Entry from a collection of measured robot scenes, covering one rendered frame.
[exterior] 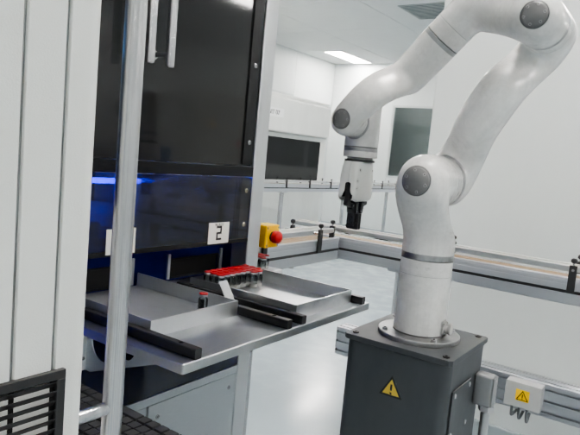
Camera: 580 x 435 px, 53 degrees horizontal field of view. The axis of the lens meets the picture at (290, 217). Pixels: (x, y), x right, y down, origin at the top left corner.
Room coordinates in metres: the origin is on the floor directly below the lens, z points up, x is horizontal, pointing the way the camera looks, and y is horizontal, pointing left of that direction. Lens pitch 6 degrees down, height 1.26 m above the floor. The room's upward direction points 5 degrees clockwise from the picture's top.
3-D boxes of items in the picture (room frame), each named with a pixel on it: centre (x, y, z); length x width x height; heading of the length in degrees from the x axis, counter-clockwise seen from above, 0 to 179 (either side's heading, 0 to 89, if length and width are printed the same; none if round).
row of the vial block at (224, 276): (1.58, 0.12, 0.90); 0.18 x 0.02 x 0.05; 145
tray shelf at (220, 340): (1.40, 0.16, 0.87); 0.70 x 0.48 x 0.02; 145
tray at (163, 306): (1.30, 0.31, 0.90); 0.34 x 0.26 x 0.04; 55
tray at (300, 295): (1.52, 0.03, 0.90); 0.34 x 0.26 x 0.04; 55
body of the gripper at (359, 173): (1.47, -0.16, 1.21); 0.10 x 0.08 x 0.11; 147
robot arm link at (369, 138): (1.47, -0.16, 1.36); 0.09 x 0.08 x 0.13; 146
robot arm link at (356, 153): (1.47, -0.16, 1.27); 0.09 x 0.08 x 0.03; 147
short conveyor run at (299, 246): (2.17, 0.03, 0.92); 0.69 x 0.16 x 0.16; 145
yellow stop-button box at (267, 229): (1.86, 0.08, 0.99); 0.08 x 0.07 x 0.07; 55
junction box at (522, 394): (1.98, -0.87, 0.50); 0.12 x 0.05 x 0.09; 55
